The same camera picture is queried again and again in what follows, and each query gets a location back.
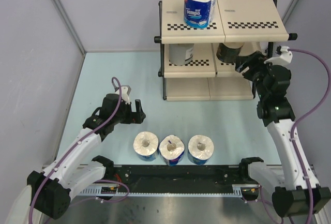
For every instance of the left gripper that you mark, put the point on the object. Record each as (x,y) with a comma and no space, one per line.
(135,117)

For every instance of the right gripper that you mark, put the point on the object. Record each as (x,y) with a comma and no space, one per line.
(242,62)

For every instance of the dark green paper roll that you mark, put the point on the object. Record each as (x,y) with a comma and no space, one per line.
(229,51)

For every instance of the light blue paper roll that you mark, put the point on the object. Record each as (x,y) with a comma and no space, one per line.
(200,149)
(146,145)

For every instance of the dark blue paper roll front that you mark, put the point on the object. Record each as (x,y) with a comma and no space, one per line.
(171,149)

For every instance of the grey paper roll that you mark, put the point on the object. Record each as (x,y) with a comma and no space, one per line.
(181,54)

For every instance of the Tempo dark blue paper roll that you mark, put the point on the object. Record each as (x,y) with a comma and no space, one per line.
(198,13)

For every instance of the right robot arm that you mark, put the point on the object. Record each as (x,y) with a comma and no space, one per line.
(298,191)

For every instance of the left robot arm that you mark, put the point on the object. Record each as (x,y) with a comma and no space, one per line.
(52,190)

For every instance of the beige three-tier shelf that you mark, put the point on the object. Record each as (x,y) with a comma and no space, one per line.
(256,23)

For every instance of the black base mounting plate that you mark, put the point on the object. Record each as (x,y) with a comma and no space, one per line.
(217,173)

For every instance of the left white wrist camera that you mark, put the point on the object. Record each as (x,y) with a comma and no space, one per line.
(124,92)

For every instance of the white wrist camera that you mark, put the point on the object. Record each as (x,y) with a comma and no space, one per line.
(284,58)
(124,92)

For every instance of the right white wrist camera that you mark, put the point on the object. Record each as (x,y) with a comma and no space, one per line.
(284,58)

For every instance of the white slotted cable duct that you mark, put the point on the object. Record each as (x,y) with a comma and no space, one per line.
(107,190)

